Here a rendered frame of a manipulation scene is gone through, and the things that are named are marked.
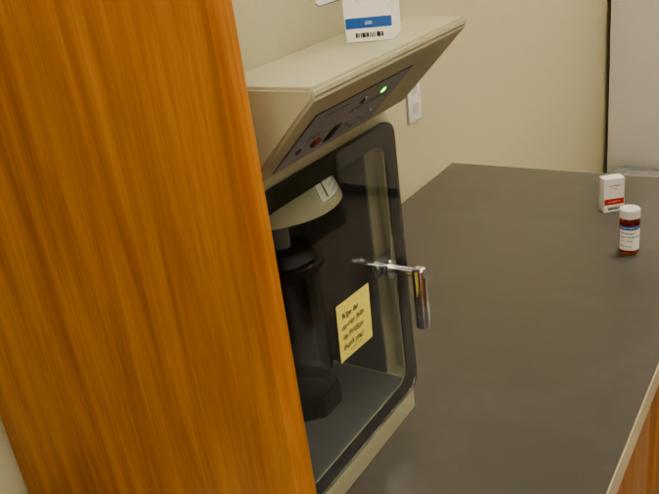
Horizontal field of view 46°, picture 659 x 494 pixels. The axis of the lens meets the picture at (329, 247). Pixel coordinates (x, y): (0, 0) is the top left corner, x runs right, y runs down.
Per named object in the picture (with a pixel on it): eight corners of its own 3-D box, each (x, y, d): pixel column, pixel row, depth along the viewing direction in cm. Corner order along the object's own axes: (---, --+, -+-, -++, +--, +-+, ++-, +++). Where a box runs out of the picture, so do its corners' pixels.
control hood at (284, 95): (224, 191, 73) (203, 87, 68) (386, 99, 97) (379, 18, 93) (326, 203, 66) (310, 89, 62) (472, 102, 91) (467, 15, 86)
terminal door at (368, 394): (295, 521, 90) (236, 208, 74) (413, 381, 113) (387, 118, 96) (301, 523, 90) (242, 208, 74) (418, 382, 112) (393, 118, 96)
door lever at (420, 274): (399, 318, 105) (390, 326, 103) (393, 255, 101) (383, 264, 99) (435, 324, 102) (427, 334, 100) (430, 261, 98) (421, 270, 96)
